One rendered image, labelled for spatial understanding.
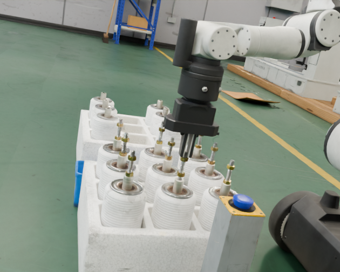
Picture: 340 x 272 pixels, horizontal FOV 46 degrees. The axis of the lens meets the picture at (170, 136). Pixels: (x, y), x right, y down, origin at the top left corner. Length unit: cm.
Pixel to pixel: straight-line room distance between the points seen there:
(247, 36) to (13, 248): 77
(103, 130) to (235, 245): 74
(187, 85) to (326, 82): 354
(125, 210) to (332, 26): 59
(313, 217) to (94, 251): 60
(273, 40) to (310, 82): 334
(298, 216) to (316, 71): 313
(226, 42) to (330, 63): 353
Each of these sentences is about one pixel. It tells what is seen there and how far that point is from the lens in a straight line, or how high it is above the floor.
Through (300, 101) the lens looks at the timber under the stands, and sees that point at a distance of 407.
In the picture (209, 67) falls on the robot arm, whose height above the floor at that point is 55.
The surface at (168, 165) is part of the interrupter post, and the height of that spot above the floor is 27.
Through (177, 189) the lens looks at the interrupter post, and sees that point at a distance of 92.
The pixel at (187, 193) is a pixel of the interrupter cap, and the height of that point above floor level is 25.
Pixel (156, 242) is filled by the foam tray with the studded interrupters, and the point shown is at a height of 16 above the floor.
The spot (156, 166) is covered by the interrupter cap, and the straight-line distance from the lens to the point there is 104.
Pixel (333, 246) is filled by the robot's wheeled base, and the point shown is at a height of 18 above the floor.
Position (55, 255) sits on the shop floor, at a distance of 110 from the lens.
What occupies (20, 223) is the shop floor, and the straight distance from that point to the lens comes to 122.
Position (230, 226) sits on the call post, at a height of 29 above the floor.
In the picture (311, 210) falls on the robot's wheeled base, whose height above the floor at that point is 19.
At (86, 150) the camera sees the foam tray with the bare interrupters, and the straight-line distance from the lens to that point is 137.
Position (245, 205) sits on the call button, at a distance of 77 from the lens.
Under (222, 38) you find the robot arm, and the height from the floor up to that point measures 61.
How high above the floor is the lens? 64
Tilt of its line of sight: 17 degrees down
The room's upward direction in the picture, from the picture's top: 11 degrees clockwise
